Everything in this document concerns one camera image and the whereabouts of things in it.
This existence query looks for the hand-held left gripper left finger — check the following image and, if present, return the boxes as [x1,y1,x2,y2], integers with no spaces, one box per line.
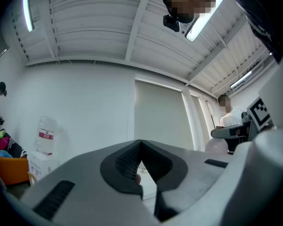
[21,139,160,226]

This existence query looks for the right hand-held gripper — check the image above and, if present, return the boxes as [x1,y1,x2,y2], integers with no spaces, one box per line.
[211,97,274,139]

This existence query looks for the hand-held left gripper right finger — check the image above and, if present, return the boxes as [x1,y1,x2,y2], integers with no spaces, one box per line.
[141,139,234,223]

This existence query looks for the clear water cooler jug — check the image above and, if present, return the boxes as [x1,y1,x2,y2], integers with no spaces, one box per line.
[34,116,62,155]

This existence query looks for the grey roller blind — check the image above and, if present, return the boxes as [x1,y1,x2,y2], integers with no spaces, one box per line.
[190,95,211,149]
[134,80,195,151]

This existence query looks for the ceiling light bar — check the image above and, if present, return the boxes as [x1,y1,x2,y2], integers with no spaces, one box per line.
[22,0,35,32]
[184,0,226,43]
[229,70,253,89]

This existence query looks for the orange chair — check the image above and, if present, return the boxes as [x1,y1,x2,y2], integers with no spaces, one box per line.
[0,155,30,186]

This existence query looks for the pile of colourful clothes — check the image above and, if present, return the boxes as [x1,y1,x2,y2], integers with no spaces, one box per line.
[0,128,28,159]

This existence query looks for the person's black clothing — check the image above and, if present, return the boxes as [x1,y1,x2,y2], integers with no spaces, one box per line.
[233,0,283,64]

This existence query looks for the person's head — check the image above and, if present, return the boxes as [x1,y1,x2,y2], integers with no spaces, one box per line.
[162,0,240,24]

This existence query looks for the black head camera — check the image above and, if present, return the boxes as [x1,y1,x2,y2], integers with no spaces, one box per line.
[163,14,181,32]

